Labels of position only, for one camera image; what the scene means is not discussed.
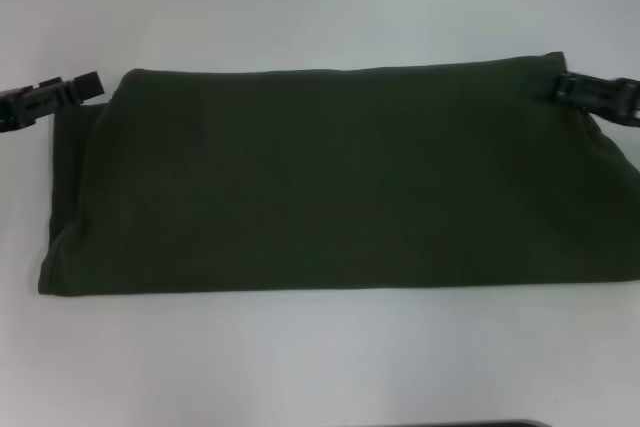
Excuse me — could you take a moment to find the dark green printed t-shirt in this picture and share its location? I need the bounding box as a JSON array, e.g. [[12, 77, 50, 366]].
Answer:
[[35, 50, 640, 297]]

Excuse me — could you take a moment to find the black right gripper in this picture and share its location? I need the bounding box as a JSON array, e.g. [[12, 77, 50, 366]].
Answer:
[[537, 71, 640, 131]]

